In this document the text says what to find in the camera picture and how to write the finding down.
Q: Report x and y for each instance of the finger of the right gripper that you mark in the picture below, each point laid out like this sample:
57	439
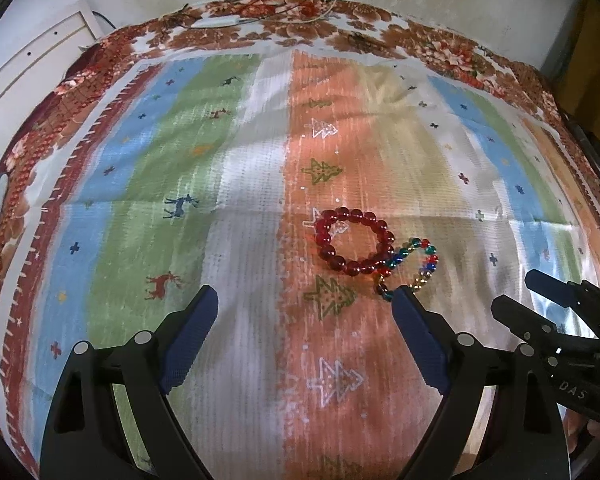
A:
565	294
521	321

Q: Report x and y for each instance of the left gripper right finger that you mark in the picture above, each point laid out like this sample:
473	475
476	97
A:
524	438

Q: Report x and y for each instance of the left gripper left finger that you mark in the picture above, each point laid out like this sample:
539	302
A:
84	436

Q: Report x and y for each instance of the person's right hand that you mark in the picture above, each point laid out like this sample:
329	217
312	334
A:
574	424

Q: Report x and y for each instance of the striped colourful cloth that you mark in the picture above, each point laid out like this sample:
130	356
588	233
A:
300	259

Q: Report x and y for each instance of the white wooden headboard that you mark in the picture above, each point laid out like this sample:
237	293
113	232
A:
34	69

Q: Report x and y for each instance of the floral brown bedsheet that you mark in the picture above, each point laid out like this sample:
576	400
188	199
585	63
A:
330	25

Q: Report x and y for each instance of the white power strip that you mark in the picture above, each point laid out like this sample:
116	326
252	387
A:
217	22

